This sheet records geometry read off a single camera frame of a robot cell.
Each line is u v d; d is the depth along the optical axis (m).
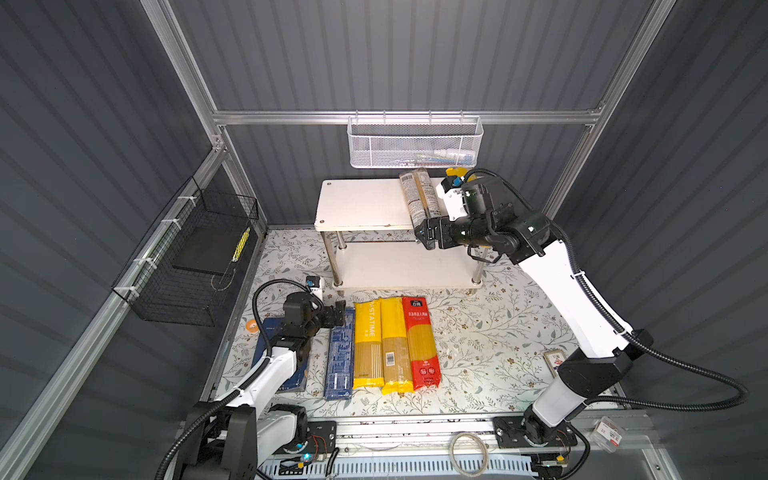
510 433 0.73
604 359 0.43
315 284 0.76
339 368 0.82
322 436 0.72
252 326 0.94
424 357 0.84
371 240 1.16
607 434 0.72
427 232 0.60
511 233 0.46
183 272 0.72
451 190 0.59
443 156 0.91
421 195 0.77
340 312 0.80
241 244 0.78
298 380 0.77
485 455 0.70
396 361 0.83
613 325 0.42
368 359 0.85
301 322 0.66
